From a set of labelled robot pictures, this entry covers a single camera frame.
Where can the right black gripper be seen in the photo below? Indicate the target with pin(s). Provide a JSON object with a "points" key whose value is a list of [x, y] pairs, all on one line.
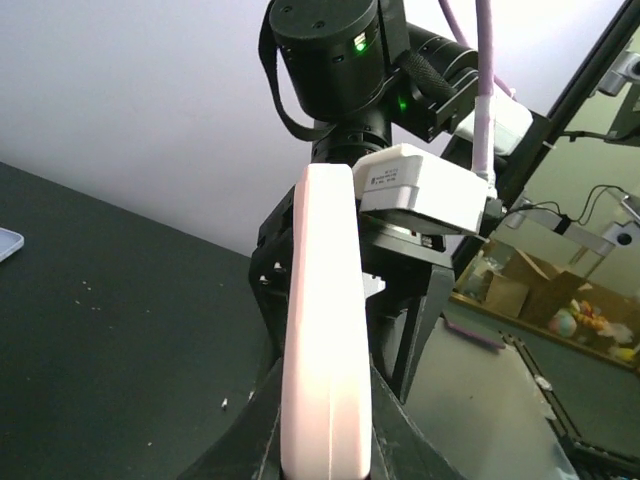
{"points": [[398, 274]]}

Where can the phone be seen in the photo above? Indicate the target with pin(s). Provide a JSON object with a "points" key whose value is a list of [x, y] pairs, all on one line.
{"points": [[326, 405]]}

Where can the lavender phone case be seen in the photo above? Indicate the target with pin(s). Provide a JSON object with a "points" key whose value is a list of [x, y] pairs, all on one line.
{"points": [[10, 243]]}

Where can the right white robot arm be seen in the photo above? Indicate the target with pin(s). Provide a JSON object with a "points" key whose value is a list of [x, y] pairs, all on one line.
{"points": [[370, 81]]}

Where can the cardboard box with toys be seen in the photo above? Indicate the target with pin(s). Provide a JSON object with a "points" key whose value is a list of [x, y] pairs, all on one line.
{"points": [[553, 301]]}

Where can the right black frame post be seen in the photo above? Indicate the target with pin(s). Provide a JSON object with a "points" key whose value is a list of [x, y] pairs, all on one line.
{"points": [[545, 131]]}

